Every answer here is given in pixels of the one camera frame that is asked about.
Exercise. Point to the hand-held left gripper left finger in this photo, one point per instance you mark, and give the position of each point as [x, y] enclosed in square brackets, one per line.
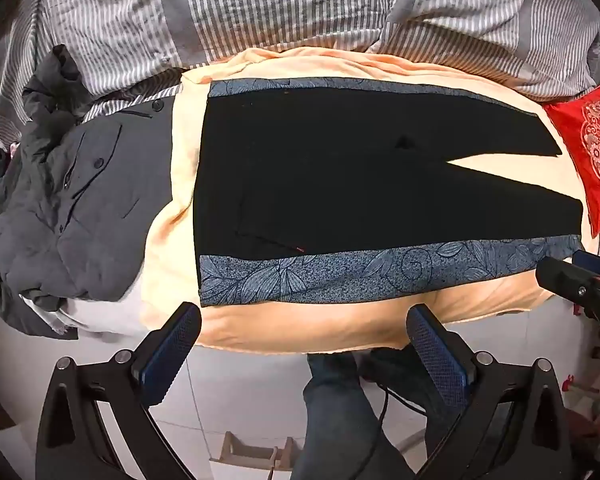
[172, 347]

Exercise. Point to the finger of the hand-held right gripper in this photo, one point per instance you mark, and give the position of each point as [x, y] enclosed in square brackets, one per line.
[597, 264]
[562, 277]

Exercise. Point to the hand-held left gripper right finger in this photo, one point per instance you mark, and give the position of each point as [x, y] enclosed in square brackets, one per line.
[437, 360]

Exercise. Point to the black pants with blue floral trim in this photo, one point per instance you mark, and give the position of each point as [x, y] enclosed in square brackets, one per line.
[355, 185]

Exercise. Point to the person's black shoe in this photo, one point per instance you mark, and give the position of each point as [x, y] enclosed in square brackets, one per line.
[395, 370]

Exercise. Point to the white cloth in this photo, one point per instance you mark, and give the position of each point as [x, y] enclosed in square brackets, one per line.
[105, 315]

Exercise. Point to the peach blanket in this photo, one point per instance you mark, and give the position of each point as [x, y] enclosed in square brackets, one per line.
[330, 325]

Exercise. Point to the person's leg in jeans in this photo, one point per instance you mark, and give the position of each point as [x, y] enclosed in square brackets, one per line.
[340, 425]

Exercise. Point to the wooden stool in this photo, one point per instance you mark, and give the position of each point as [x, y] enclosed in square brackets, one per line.
[250, 452]

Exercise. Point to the dark grey jacket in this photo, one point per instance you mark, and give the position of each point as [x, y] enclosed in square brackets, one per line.
[95, 200]

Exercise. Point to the grey striped duvet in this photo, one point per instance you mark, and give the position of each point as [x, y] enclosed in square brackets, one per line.
[280, 5]

